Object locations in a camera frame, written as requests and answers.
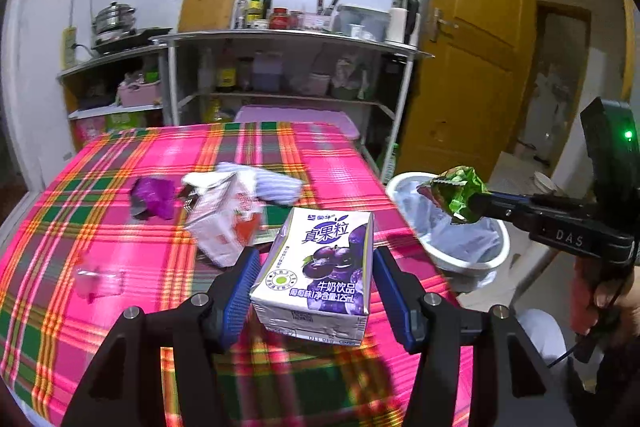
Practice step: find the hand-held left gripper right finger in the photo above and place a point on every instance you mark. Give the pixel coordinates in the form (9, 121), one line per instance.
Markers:
(392, 302)

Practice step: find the red jar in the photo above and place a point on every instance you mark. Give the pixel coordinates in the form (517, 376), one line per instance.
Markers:
(280, 19)

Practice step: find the purple grape milk carton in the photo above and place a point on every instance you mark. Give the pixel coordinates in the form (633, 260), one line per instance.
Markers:
(320, 267)

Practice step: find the small shelf unit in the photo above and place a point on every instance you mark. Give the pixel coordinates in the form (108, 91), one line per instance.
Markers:
(112, 62)

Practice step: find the yellow wooden door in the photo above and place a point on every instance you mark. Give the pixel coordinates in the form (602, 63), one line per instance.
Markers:
(470, 57)

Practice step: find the clear plastic storage container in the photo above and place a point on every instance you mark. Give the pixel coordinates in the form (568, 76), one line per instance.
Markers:
(365, 19)

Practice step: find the yellow wall power strip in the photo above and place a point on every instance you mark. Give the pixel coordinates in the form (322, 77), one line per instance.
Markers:
(69, 47)

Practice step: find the white plastic bag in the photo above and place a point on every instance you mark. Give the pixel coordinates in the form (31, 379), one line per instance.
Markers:
(352, 74)

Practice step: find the clear plastic wrapper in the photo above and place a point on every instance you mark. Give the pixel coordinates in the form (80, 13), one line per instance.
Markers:
(100, 282)

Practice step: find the white round bin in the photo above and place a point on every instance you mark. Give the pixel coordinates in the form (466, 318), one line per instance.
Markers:
(482, 252)

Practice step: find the kitchen knives in holder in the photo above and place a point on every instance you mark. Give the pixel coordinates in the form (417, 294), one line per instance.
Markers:
(327, 4)

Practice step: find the white bowl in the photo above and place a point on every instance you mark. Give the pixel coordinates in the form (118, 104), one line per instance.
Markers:
(544, 182)

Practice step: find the pink plastic basket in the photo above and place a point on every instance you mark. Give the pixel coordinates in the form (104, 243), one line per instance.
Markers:
(140, 94)

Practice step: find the pink lidded storage box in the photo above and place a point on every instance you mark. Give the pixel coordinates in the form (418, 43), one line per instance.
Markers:
(295, 117)

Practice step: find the purple foil wrapper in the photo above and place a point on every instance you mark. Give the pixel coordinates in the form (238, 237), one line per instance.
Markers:
(152, 197)

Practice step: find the white and black kettle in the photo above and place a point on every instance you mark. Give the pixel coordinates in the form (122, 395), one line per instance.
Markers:
(402, 19)

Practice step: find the pink plaid tablecloth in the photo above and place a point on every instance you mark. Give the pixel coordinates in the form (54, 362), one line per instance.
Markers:
(100, 187)

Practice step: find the large metal shelf rack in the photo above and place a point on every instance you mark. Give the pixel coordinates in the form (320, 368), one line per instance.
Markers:
(280, 42)

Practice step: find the green snack wrapper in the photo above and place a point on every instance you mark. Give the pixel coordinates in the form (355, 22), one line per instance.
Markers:
(457, 189)

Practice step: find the yellow oil bottle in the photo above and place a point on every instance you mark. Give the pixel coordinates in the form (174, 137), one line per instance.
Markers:
(215, 111)

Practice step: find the crushed red white carton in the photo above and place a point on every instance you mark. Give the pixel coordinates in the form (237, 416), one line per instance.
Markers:
(225, 217)

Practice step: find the small glass jar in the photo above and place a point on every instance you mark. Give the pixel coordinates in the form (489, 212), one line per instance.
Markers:
(297, 21)

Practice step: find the black stove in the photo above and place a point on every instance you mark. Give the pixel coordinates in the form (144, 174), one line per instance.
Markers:
(131, 38)

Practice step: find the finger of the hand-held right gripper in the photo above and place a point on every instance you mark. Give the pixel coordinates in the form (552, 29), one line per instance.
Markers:
(500, 207)

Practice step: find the purple plastic jug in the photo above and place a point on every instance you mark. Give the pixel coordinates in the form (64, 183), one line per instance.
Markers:
(268, 72)

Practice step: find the person's right hand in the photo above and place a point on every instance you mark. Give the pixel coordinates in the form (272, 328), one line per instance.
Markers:
(607, 292)

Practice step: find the clear glass bottle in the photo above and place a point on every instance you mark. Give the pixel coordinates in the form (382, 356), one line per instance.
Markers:
(242, 14)

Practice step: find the dark oil bottle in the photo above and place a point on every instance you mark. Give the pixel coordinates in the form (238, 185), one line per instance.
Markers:
(226, 69)

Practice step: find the yellow label sauce bottle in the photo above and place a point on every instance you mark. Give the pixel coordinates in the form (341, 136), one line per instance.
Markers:
(255, 7)

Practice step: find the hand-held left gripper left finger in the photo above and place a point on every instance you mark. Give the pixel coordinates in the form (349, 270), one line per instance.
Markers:
(240, 302)

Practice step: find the dark sauce bottle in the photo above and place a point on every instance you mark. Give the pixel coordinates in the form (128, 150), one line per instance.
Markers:
(268, 4)

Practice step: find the green glass bottle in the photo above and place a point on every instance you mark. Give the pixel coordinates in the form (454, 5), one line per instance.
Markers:
(391, 162)

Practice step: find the steel pot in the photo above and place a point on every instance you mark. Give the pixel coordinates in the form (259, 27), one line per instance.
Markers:
(114, 19)

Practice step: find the clear plastic bin liner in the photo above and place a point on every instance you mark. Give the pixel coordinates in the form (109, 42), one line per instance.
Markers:
(450, 237)

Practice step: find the white foam fruit net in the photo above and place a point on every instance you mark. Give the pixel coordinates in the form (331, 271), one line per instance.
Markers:
(275, 187)

